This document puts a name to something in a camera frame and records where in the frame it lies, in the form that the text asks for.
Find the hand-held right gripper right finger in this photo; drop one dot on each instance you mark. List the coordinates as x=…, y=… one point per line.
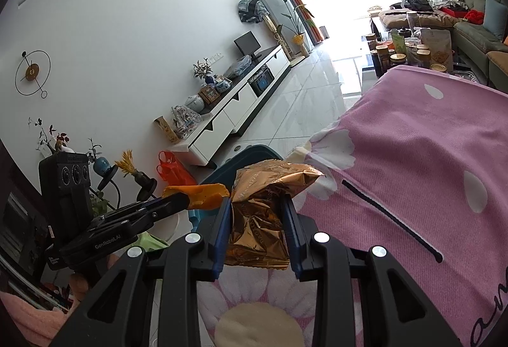
x=295, y=247

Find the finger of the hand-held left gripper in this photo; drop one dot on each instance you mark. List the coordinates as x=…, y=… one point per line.
x=166, y=212
x=170, y=196

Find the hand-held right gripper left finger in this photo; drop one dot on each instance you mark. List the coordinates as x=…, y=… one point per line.
x=218, y=247

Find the orange peel strip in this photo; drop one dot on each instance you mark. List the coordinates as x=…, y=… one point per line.
x=202, y=196

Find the gold foil wrapper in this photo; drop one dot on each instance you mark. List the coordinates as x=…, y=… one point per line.
x=254, y=220

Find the blue plastic bin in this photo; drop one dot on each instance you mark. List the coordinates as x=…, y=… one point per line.
x=254, y=152

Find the person's left forearm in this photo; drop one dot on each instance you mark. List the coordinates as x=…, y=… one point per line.
x=27, y=323

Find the person's left hand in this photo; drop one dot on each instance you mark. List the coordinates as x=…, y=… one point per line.
x=81, y=285

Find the orange plastic bag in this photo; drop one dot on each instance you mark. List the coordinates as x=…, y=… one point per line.
x=174, y=170

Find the green leafy houseplant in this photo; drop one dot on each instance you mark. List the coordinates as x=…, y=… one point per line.
x=99, y=204

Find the yellow wheat bunch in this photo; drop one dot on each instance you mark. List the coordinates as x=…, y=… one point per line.
x=127, y=164

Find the gold patterned box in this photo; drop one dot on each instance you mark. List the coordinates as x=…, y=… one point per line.
x=166, y=130

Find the red flower twigs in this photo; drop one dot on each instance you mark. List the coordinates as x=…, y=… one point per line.
x=51, y=134

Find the clear plastic package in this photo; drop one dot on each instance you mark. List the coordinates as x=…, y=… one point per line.
x=185, y=122

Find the white ceramic jar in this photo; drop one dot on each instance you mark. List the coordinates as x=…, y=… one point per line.
x=195, y=103

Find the white tv cabinet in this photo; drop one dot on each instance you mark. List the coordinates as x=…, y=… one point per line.
x=238, y=109

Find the blue white porcelain jar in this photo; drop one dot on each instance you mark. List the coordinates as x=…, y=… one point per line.
x=222, y=85

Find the blue vase with twigs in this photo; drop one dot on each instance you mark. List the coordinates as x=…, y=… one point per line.
x=203, y=71

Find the crumpled plastic bag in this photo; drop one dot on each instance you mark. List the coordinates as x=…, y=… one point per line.
x=238, y=66

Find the pink floral blanket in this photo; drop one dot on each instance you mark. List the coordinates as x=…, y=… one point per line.
x=397, y=140

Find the black monitor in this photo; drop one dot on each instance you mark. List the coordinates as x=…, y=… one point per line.
x=247, y=42

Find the tall plant in yellow pot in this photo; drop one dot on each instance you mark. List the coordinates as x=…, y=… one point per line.
x=297, y=39

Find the cloth covered fan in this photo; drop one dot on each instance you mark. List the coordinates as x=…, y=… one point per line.
x=251, y=10

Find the dark coffee table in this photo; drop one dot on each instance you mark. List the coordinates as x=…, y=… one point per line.
x=367, y=53

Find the group of glass jars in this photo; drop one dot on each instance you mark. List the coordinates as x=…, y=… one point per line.
x=391, y=53

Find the kraft paper bag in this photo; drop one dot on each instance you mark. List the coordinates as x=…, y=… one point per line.
x=436, y=47

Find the green brown sofa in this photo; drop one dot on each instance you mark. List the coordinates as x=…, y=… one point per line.
x=472, y=41

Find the pile of clothes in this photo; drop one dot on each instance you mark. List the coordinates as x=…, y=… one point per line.
x=436, y=3

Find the blue grey cushion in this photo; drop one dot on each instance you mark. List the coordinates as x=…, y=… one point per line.
x=496, y=15

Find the round wall clock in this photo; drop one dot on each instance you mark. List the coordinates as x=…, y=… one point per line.
x=32, y=71

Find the white wall outlet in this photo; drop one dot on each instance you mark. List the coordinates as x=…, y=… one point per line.
x=215, y=57

